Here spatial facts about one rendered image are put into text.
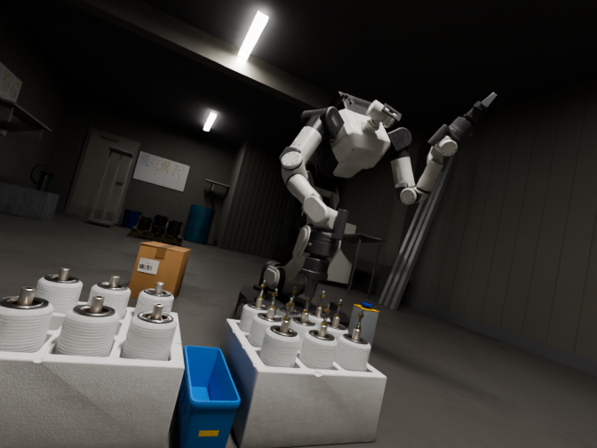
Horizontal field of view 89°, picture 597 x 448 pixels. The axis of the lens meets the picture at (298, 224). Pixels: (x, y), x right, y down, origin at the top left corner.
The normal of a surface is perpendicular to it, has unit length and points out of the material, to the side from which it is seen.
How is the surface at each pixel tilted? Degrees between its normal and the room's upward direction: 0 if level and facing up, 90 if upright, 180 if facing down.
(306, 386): 90
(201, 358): 88
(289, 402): 90
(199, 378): 88
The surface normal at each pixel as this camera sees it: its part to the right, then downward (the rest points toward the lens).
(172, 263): 0.19, -0.03
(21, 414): 0.40, 0.03
